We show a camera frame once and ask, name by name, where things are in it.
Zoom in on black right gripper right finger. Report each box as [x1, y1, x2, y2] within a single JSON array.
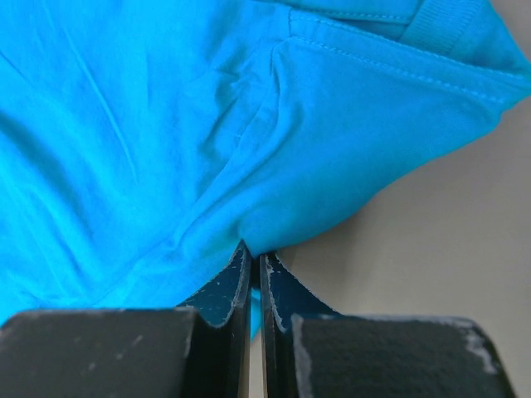
[[260, 253, 515, 397]]

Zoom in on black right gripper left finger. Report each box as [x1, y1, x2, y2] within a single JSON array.
[[1, 244, 252, 397]]

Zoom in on turquoise t-shirt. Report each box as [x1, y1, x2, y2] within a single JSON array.
[[1, 1, 530, 320]]

